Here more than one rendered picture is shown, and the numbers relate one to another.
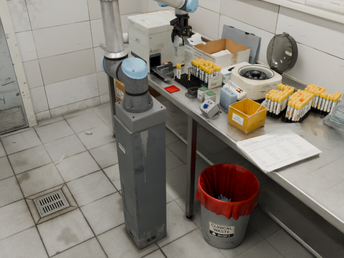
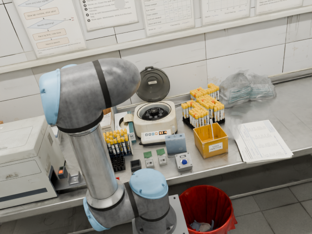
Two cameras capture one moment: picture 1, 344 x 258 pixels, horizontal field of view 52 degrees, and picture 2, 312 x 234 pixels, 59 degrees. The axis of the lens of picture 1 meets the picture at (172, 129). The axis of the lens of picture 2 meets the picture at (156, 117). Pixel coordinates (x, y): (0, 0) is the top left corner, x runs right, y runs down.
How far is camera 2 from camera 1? 1.35 m
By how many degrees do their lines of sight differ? 50
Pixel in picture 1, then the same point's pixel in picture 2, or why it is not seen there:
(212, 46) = not seen: hidden behind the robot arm
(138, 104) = (173, 217)
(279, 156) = (271, 142)
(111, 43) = (111, 182)
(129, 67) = (157, 186)
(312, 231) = (251, 180)
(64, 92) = not seen: outside the picture
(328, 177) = (298, 127)
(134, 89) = (167, 205)
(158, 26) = (37, 138)
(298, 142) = (253, 126)
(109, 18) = (102, 151)
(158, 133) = not seen: hidden behind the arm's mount
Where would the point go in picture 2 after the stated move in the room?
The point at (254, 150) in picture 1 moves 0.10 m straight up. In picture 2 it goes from (260, 153) to (261, 137)
